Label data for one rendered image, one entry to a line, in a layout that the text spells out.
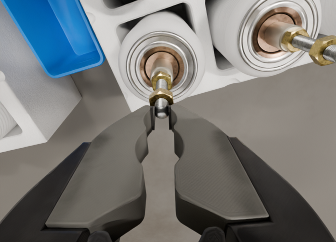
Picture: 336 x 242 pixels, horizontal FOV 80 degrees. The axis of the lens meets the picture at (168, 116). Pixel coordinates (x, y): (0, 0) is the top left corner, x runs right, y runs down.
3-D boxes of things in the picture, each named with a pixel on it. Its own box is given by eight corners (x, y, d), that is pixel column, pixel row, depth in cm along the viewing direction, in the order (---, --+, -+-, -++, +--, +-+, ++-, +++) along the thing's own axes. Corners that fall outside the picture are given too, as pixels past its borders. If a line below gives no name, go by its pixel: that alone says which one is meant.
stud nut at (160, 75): (148, 85, 19) (147, 89, 18) (155, 68, 18) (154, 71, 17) (167, 93, 19) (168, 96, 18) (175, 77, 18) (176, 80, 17)
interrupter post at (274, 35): (291, 32, 20) (312, 38, 17) (270, 50, 21) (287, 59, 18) (278, 14, 19) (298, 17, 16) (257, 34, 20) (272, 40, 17)
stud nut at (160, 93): (145, 104, 15) (144, 109, 15) (153, 84, 14) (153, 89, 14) (169, 113, 16) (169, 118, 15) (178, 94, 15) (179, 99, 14)
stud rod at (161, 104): (155, 78, 20) (151, 117, 13) (159, 68, 19) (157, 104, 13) (164, 81, 20) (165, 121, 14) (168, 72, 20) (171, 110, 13)
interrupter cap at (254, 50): (328, 31, 20) (333, 32, 20) (263, 83, 23) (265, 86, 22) (289, -33, 17) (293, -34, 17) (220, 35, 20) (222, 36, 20)
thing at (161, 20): (183, 2, 34) (200, 7, 19) (192, 57, 39) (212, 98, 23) (129, 16, 35) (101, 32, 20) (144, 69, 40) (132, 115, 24)
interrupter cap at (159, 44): (190, 21, 19) (191, 22, 19) (201, 91, 23) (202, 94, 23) (116, 40, 20) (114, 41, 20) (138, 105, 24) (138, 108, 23)
